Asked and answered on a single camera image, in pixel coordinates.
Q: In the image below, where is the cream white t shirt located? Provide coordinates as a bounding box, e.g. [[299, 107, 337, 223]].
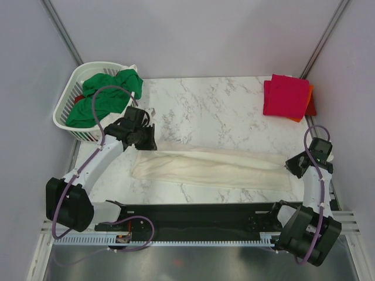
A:
[[131, 146, 291, 191]]

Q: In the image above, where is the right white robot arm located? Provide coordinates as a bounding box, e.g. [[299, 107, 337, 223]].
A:
[[268, 138, 342, 266]]

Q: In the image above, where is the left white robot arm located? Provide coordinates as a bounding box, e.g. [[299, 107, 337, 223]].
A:
[[46, 107, 157, 232]]

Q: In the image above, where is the green t shirt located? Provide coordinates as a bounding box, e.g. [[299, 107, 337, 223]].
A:
[[66, 69, 143, 128]]

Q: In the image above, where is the folded dark red t shirt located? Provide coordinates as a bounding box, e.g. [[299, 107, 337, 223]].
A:
[[305, 94, 317, 116]]

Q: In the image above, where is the red t shirt in basket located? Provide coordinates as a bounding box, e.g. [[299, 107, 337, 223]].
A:
[[74, 95, 84, 104]]

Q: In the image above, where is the folded orange t shirt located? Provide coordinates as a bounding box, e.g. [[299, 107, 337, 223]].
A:
[[285, 84, 315, 123]]

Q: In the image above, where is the folded magenta t shirt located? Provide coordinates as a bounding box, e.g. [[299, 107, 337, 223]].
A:
[[263, 74, 312, 122]]

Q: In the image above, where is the white plastic laundry basket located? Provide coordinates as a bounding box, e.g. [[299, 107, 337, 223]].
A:
[[53, 61, 138, 143]]

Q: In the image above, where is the right corner metal profile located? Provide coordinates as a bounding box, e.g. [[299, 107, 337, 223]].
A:
[[299, 0, 352, 80]]

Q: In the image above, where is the corner metal profile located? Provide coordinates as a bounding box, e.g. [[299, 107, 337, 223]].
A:
[[41, 0, 84, 66], [299, 0, 352, 80]]

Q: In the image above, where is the left corner metal profile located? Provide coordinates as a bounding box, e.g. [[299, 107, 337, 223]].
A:
[[41, 0, 84, 66]]

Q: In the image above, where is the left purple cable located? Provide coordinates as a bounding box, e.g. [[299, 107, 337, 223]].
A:
[[48, 84, 156, 269]]

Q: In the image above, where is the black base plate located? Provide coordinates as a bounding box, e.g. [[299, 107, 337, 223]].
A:
[[95, 202, 282, 241]]

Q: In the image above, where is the white slotted cable duct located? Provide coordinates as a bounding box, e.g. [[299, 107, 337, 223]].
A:
[[54, 233, 275, 247]]

